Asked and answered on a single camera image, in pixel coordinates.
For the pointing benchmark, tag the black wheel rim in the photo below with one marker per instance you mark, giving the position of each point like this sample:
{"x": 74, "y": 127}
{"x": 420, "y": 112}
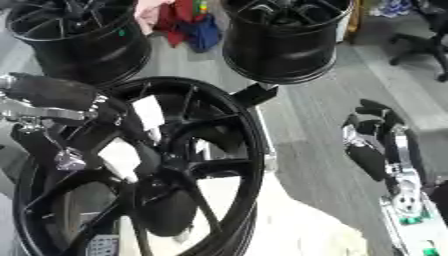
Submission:
{"x": 280, "y": 50}
{"x": 87, "y": 50}

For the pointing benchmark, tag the black wheel stand bracket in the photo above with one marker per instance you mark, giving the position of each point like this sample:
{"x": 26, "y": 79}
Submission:
{"x": 255, "y": 95}

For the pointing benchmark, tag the large black spoked wheel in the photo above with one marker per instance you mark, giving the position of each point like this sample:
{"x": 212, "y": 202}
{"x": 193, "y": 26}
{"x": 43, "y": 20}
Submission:
{"x": 230, "y": 156}

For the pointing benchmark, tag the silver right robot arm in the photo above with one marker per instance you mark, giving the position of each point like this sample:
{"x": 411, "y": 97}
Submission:
{"x": 417, "y": 226}

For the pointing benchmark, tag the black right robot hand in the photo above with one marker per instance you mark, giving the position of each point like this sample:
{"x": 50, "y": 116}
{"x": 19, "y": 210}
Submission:
{"x": 368, "y": 160}

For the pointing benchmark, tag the red bag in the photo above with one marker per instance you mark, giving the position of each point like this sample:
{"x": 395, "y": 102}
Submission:
{"x": 175, "y": 20}

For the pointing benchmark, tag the black round object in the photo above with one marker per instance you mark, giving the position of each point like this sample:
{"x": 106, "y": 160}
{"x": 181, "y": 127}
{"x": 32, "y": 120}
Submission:
{"x": 169, "y": 213}

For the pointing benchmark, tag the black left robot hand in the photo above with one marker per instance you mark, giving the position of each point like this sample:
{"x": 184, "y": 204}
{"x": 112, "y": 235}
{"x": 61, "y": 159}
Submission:
{"x": 55, "y": 93}

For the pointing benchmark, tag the white pin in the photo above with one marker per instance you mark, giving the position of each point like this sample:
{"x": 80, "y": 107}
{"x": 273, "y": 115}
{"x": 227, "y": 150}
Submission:
{"x": 119, "y": 156}
{"x": 148, "y": 111}

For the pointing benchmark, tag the blue bag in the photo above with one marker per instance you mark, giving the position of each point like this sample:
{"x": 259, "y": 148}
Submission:
{"x": 203, "y": 33}

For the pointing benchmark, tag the black office chair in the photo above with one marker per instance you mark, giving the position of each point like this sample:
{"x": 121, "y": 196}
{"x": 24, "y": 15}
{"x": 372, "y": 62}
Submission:
{"x": 429, "y": 40}

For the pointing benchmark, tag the grey keypad device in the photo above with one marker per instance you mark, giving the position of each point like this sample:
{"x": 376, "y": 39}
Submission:
{"x": 104, "y": 246}

